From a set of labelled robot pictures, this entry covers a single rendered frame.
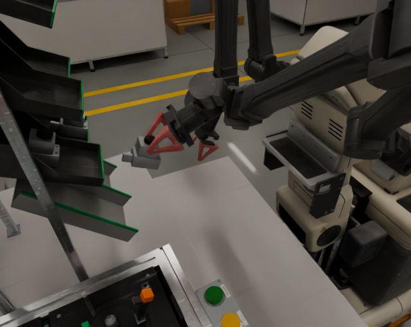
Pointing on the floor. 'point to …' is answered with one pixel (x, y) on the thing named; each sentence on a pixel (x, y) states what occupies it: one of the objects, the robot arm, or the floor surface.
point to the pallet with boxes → (191, 14)
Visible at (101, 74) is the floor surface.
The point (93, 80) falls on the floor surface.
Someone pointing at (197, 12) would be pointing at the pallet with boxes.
